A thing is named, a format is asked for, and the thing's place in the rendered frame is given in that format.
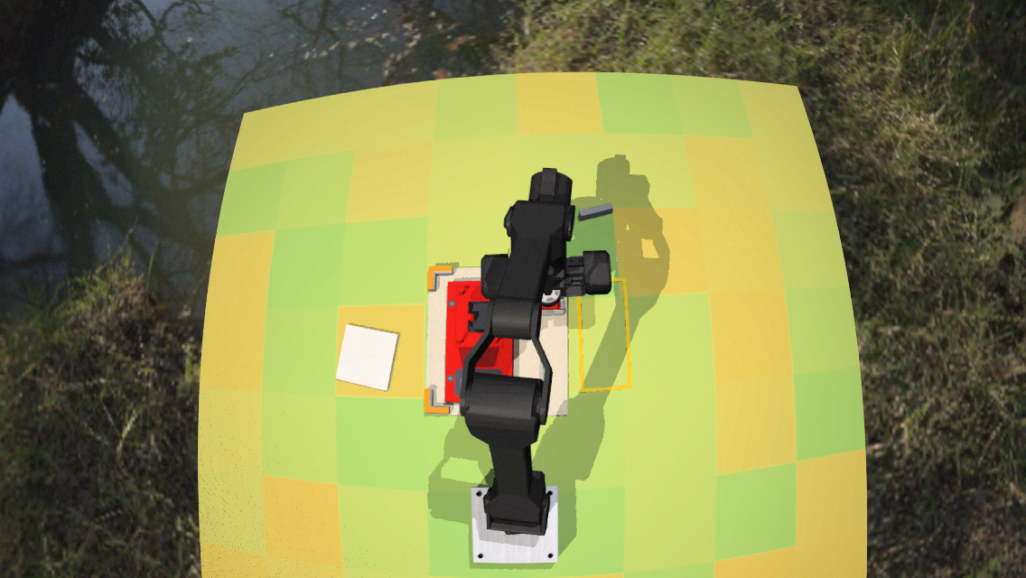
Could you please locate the grey rectangular bar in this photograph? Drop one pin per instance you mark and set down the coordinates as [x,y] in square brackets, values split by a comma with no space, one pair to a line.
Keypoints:
[597,211]

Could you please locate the black and grey wheel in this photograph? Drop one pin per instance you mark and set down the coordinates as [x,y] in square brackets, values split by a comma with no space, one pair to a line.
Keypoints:
[552,299]

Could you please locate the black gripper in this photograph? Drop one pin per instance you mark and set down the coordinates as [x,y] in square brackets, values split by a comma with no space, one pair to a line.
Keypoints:
[580,275]

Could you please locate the yellow rectangular outline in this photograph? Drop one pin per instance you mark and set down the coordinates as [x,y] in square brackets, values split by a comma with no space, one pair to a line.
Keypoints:
[580,329]

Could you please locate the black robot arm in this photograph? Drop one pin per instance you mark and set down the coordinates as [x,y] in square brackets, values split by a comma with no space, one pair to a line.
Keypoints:
[506,411]

